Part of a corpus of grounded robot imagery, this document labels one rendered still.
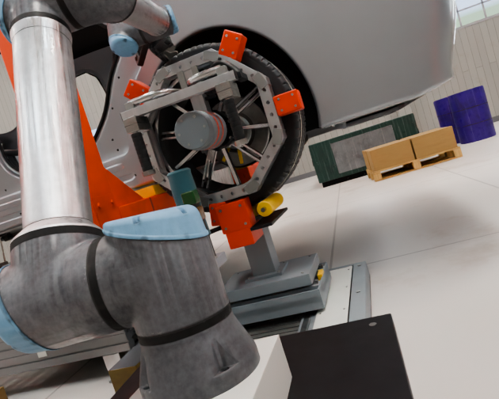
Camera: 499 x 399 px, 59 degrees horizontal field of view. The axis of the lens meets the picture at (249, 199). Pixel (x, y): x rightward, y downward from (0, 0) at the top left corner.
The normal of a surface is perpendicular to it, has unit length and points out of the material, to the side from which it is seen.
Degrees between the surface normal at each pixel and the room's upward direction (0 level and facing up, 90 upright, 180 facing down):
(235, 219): 90
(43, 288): 65
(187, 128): 90
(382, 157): 90
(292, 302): 90
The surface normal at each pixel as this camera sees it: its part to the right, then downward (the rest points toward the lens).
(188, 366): -0.08, -0.31
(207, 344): 0.30, -0.43
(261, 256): -0.25, 0.14
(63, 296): -0.13, -0.07
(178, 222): 0.60, -0.26
